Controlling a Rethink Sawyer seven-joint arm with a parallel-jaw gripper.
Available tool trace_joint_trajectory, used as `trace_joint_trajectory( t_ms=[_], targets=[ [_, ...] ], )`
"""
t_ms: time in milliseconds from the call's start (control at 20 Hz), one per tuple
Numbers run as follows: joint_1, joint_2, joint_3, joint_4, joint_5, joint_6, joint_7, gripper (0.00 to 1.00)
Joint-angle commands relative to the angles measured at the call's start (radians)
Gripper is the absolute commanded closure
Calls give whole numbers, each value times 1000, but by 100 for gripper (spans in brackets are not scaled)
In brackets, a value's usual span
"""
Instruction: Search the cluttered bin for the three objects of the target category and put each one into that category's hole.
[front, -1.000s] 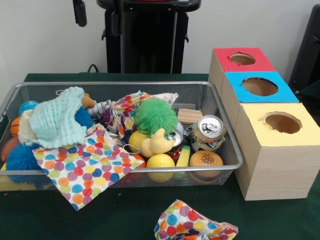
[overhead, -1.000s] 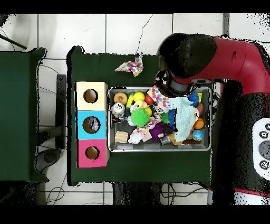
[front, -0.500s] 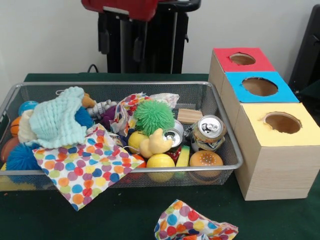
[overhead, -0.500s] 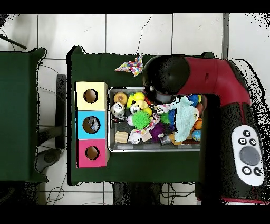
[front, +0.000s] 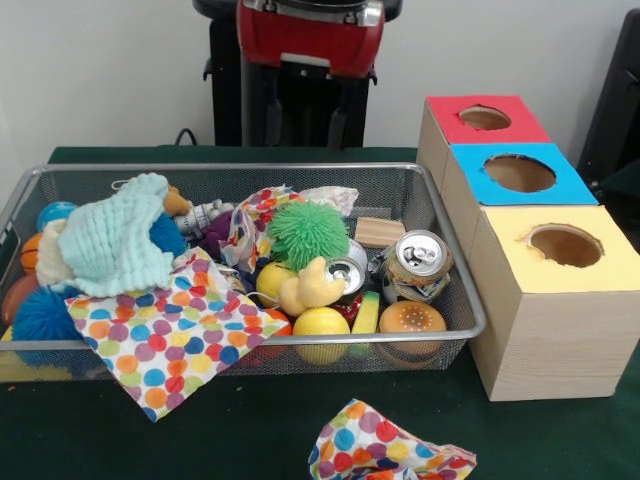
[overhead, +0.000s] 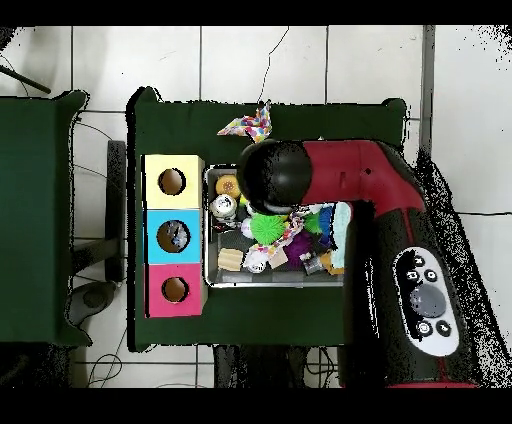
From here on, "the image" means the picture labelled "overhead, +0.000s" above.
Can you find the wooden cube block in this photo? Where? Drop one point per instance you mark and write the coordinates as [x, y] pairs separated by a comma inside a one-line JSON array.
[[278, 258]]

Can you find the black panel stand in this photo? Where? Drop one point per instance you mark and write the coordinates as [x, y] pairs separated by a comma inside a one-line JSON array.
[[117, 208]]

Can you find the colourful patterned cloth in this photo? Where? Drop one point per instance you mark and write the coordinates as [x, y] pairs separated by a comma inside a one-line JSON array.
[[254, 126]]

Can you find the orange ball with cream dots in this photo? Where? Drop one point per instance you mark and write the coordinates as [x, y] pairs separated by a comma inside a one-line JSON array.
[[226, 186]]

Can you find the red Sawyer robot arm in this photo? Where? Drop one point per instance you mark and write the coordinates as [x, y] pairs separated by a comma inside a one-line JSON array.
[[376, 184]]

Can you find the flat wooden block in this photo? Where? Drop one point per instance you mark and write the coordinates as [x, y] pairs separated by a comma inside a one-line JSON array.
[[230, 258]]

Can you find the crushed silver drink can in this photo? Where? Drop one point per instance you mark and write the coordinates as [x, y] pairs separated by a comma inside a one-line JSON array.
[[224, 206]]

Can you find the green spiky rubber ball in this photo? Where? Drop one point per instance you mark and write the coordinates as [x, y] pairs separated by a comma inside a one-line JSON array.
[[268, 226]]

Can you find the mint green knitted cloth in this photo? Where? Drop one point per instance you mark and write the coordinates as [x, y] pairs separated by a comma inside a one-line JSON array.
[[342, 236]]

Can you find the wooden box with three holes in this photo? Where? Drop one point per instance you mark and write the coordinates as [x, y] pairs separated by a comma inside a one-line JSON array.
[[173, 218]]

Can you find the shallow clear mesh bin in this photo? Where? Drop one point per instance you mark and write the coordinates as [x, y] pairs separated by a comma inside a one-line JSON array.
[[240, 280]]

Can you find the whitish foil wrapper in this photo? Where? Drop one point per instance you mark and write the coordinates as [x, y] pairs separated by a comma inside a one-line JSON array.
[[258, 260]]

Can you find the grey stand base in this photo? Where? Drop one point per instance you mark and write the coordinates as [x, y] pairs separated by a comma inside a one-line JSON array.
[[98, 298]]

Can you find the dark green table cloth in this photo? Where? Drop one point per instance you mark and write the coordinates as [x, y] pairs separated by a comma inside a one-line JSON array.
[[40, 200], [184, 120]]

